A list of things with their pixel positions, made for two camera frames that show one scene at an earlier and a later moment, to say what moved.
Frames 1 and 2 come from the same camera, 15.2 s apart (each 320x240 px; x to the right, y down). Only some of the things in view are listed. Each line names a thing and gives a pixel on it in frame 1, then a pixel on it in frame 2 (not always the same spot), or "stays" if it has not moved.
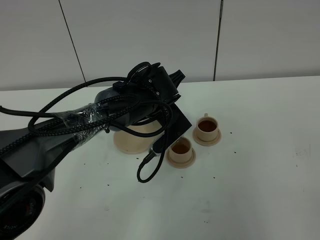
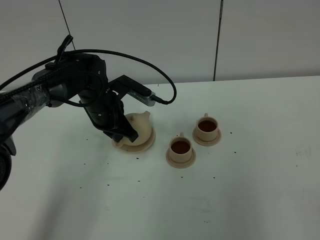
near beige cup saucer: [181, 165] stays
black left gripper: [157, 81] to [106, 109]
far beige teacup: [207, 128] stays
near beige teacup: [181, 150] stays
